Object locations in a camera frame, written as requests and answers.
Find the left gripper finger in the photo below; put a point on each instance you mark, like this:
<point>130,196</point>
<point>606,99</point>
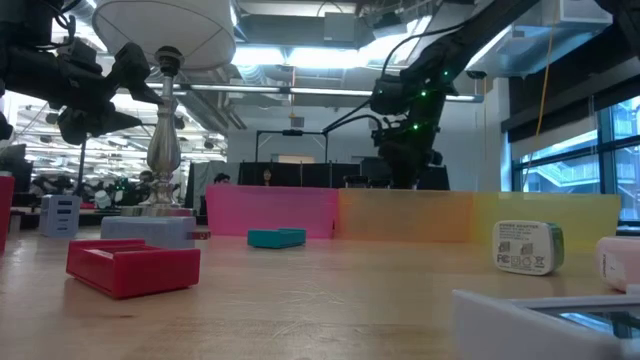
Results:
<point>132,65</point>
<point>90,122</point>

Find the black spool blue thread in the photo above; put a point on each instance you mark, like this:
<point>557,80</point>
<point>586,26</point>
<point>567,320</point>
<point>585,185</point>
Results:
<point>356,182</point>

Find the blue usb wall charger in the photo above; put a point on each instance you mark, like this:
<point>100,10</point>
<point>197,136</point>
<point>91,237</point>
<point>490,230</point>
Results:
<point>60,215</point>

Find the lavender wall charger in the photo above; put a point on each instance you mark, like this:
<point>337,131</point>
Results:
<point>150,230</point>

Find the small red usb charger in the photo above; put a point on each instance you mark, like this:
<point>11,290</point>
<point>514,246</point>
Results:
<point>6,215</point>

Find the green wall charger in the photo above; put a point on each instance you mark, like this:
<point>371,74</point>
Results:
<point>525,247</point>

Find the red digital thermometer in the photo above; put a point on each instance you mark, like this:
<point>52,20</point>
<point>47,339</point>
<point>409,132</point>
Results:
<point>135,272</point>

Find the teal digital thermometer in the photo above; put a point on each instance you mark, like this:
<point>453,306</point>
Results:
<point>275,240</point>

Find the white digital thermometer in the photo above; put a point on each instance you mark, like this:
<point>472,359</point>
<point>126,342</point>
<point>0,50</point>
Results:
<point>500,330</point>

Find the pink wall charger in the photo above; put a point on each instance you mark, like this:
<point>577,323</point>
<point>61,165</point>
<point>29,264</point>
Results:
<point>622,265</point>

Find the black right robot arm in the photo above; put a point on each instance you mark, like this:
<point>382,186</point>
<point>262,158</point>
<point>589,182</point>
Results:
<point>465,40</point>

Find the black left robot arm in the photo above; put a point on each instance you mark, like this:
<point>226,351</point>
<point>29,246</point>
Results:
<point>20,20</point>

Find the orange translucent plastic bin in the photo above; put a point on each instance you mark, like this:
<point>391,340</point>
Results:
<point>400,215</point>

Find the person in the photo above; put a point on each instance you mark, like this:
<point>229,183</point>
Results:
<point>222,178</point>
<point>145,176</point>

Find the white shade silver table lamp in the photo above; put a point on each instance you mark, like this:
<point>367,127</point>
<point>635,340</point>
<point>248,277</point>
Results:
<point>162,150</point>

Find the long ceiling strip light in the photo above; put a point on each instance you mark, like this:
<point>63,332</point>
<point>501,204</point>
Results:
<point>325,91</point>

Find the grey fabric partition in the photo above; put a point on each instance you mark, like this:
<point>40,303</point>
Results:
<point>205,175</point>

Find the grey ceiling box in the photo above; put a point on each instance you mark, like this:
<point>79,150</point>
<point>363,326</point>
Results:
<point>340,27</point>

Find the pink translucent plastic bin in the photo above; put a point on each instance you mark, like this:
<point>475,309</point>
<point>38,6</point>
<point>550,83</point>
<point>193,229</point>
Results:
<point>270,210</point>

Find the dark framed window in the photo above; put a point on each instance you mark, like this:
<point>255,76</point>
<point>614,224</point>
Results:
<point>565,170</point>

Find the black gantry frame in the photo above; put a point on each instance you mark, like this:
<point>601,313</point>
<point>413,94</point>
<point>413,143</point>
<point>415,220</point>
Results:
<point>292,132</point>
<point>81,165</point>

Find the black partition wall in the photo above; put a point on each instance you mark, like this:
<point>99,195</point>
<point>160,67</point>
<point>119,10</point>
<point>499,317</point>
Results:
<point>300,175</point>

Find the white ceiling duct box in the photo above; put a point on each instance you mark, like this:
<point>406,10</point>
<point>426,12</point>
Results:
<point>575,12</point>

